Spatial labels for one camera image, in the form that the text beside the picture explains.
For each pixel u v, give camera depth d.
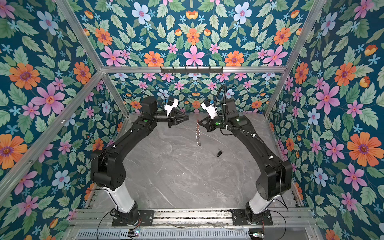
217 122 0.67
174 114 0.70
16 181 0.50
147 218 0.73
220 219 0.75
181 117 0.72
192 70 0.94
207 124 0.68
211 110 0.68
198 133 0.78
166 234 0.77
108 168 0.47
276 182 0.43
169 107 0.67
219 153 0.98
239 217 0.73
